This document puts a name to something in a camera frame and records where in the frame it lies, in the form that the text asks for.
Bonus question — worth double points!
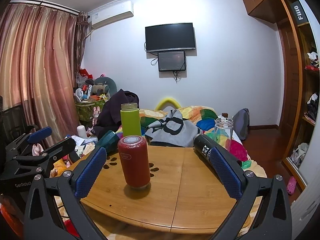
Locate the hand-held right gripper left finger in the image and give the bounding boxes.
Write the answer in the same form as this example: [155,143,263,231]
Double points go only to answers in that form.
[23,146,108,240]

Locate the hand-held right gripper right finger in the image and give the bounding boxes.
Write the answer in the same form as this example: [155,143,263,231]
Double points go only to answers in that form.
[209,146,292,240]

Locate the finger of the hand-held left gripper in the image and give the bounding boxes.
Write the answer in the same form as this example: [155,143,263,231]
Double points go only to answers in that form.
[5,127,53,153]
[12,137,80,168]

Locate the red cylindrical bottle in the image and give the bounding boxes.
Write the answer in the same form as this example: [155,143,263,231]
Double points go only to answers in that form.
[118,135,151,188]

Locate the dark teal cup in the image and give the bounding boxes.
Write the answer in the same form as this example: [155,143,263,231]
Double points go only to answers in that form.
[96,130,120,154]

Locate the clear glass cup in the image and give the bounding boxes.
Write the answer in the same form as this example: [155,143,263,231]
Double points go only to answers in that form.
[214,117,234,152]

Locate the pile of papers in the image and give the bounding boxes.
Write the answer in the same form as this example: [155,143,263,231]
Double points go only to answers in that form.
[65,134,98,158]

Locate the black mesh chair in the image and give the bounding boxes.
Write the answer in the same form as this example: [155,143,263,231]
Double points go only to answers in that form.
[0,104,38,145]

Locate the black bottle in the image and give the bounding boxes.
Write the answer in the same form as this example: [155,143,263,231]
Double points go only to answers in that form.
[194,134,247,170]

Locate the green storage basket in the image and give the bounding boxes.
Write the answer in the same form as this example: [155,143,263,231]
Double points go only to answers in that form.
[75,97,105,128]

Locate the grey backpack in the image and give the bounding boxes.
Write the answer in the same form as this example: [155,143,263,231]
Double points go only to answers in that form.
[232,108,250,141]

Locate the pink bunny toy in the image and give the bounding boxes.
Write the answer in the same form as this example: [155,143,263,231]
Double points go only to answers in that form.
[92,106,101,125]

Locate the colourful patchwork blanket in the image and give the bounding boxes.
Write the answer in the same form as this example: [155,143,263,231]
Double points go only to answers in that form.
[139,105,267,178]

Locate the green bottle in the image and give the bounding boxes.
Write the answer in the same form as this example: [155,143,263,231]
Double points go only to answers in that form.
[120,103,141,138]

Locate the dark jacket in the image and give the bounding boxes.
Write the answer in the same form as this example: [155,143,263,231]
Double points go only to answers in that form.
[95,89,140,140]

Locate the pink slipper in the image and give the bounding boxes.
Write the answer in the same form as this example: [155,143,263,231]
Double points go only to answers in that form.
[287,176,296,195]

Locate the grey printed cloth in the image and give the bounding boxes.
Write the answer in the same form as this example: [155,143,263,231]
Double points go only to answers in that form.
[145,109,202,147]

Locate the pink curtain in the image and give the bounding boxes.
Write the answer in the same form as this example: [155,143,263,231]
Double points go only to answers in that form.
[0,2,83,140]

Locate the red bag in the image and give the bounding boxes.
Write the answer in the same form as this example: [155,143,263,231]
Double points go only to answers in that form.
[79,68,93,80]

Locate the white shoes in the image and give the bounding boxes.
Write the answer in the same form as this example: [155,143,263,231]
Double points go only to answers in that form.
[291,142,310,166]

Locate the brown patterned curtain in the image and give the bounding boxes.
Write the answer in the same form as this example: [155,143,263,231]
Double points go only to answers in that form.
[76,11,90,80]

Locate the wooden wardrobe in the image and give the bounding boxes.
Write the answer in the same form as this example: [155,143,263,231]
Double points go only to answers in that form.
[241,0,320,190]

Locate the white air conditioner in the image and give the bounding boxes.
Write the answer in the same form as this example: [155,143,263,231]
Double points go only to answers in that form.
[91,0,134,30]

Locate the black storage box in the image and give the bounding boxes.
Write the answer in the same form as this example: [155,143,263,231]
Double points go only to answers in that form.
[290,0,310,27]

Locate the yellow foam ring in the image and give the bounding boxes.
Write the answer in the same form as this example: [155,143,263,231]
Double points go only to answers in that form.
[154,98,183,111]

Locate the small wall monitor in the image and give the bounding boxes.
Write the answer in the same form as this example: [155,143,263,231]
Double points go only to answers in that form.
[158,51,186,72]

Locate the wall television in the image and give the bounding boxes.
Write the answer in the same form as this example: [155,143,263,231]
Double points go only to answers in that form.
[145,22,196,53]

